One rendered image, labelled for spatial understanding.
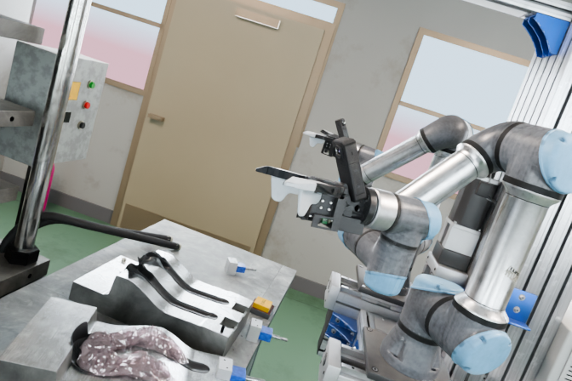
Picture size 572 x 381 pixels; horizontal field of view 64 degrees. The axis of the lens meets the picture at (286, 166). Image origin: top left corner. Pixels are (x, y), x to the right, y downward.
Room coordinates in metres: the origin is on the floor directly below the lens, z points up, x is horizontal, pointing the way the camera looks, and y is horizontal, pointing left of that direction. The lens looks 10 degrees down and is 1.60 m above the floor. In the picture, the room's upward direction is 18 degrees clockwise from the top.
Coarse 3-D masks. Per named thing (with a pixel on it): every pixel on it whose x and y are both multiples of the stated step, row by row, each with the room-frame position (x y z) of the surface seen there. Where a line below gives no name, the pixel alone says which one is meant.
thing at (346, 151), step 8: (336, 144) 0.79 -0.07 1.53; (344, 144) 0.77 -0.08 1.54; (352, 144) 0.77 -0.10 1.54; (336, 152) 0.78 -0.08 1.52; (344, 152) 0.77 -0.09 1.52; (352, 152) 0.77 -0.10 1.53; (336, 160) 0.81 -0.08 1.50; (344, 160) 0.78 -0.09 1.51; (352, 160) 0.77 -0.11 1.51; (344, 168) 0.79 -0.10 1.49; (352, 168) 0.77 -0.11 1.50; (360, 168) 0.78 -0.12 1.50; (344, 176) 0.79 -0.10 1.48; (352, 176) 0.77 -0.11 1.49; (360, 176) 0.78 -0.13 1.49; (352, 184) 0.78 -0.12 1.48; (360, 184) 0.78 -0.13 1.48; (352, 192) 0.78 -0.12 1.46; (360, 192) 0.78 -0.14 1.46; (352, 200) 0.79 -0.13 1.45; (360, 200) 0.78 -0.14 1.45
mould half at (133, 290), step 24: (120, 264) 1.43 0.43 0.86; (144, 264) 1.34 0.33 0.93; (72, 288) 1.25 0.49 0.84; (96, 288) 1.25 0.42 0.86; (120, 288) 1.22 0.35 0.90; (144, 288) 1.23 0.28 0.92; (168, 288) 1.31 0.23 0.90; (216, 288) 1.43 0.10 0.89; (120, 312) 1.22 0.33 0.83; (144, 312) 1.21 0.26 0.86; (168, 312) 1.21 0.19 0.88; (216, 312) 1.28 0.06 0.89; (192, 336) 1.19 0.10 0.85; (216, 336) 1.17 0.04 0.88
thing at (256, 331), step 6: (252, 318) 1.38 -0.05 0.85; (252, 324) 1.34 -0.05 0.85; (258, 324) 1.35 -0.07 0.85; (252, 330) 1.33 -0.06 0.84; (258, 330) 1.33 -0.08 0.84; (264, 330) 1.35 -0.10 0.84; (270, 330) 1.36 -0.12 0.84; (252, 336) 1.33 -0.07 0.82; (258, 336) 1.33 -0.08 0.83; (264, 336) 1.34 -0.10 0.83; (270, 336) 1.34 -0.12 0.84; (276, 336) 1.36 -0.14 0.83
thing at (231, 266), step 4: (228, 260) 1.78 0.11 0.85; (232, 260) 1.78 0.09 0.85; (236, 260) 1.79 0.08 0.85; (228, 264) 1.76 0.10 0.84; (232, 264) 1.76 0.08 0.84; (236, 264) 1.77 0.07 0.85; (240, 264) 1.79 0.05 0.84; (244, 264) 1.81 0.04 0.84; (224, 268) 1.80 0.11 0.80; (228, 268) 1.76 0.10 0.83; (232, 268) 1.76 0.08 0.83; (236, 268) 1.77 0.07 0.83; (240, 268) 1.78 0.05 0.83; (244, 268) 1.79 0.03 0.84; (248, 268) 1.81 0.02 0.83; (252, 268) 1.82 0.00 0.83; (228, 272) 1.76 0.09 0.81; (232, 272) 1.77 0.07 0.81; (240, 272) 1.78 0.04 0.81
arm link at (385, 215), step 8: (376, 192) 0.81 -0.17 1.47; (384, 192) 0.81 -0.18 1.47; (384, 200) 0.80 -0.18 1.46; (392, 200) 0.81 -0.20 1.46; (376, 208) 0.79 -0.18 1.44; (384, 208) 0.79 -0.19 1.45; (392, 208) 0.80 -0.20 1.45; (376, 216) 0.79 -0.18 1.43; (384, 216) 0.79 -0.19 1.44; (392, 216) 0.79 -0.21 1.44; (368, 224) 0.80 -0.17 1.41; (376, 224) 0.79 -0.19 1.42; (384, 224) 0.79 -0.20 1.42
